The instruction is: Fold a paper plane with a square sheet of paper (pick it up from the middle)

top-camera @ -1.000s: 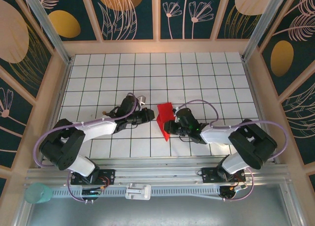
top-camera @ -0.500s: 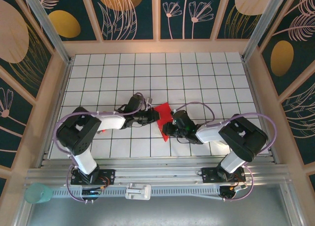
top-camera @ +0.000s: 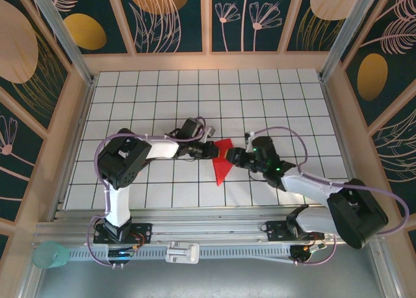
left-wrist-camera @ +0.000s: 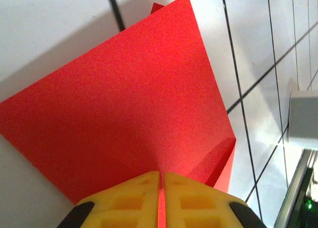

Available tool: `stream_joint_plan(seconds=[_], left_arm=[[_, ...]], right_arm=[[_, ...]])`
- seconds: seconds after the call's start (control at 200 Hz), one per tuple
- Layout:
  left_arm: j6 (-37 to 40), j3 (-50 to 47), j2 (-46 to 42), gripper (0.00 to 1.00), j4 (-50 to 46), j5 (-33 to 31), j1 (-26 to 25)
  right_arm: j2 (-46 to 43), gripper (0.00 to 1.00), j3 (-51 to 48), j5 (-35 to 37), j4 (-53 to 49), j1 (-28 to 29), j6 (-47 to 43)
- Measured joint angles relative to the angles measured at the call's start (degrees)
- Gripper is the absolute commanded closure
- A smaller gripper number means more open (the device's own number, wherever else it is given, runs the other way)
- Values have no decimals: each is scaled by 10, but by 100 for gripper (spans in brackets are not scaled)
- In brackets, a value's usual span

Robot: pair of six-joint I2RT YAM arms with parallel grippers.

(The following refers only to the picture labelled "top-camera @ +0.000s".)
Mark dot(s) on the red square paper sheet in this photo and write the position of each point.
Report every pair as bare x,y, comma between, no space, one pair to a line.
222,173

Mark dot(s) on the aluminium frame post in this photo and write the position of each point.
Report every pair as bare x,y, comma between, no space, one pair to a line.
349,32
61,35

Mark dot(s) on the black round controller puck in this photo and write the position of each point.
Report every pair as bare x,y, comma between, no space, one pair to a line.
122,257
307,254

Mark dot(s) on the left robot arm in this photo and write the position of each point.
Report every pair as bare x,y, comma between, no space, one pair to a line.
120,168

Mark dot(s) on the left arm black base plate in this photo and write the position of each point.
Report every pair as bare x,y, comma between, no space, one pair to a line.
143,233

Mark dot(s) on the white plastic bracket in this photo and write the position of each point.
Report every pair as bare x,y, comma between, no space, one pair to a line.
182,252

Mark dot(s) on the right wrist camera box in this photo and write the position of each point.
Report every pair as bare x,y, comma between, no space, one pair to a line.
249,136

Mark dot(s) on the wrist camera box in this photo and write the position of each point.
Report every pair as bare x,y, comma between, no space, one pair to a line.
210,131
249,136

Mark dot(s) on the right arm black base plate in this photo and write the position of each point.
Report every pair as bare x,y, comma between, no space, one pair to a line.
276,230

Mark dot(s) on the aluminium table rail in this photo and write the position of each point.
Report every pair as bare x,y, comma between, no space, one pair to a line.
208,225

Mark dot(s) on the aluminium side rail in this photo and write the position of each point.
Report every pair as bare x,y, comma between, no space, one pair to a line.
333,116
83,116

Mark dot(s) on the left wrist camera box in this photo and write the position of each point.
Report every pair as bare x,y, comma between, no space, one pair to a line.
210,131

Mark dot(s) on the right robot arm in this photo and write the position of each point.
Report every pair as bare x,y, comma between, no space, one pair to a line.
354,213

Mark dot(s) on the teal translucent cup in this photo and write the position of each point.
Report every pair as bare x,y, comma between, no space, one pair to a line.
50,255

